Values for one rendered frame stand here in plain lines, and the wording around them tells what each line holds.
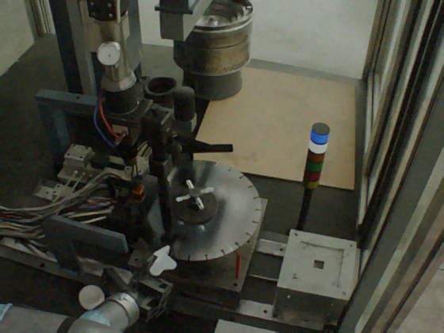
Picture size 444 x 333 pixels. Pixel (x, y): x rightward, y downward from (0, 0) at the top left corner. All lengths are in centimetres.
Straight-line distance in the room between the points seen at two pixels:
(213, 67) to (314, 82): 49
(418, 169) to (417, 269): 15
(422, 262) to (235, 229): 59
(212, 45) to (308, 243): 78
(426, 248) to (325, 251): 58
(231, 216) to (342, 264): 31
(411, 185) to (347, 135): 105
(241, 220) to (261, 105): 73
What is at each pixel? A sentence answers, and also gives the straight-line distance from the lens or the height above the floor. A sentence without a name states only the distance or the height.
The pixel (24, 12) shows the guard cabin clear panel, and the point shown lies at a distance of 246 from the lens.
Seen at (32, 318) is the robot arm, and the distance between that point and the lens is 62.
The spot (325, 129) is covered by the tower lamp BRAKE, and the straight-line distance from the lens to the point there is 116.
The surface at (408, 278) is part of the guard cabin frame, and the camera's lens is 77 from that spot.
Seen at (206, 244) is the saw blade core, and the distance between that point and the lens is 117.
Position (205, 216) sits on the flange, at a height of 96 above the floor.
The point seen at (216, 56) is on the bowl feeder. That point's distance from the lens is 171.
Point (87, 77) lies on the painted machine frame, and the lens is 174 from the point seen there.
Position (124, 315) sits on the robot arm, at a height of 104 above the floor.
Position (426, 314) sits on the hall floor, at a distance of 232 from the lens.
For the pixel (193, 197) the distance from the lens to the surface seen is 119.
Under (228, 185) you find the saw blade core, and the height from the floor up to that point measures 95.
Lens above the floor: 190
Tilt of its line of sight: 46 degrees down
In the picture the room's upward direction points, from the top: 1 degrees clockwise
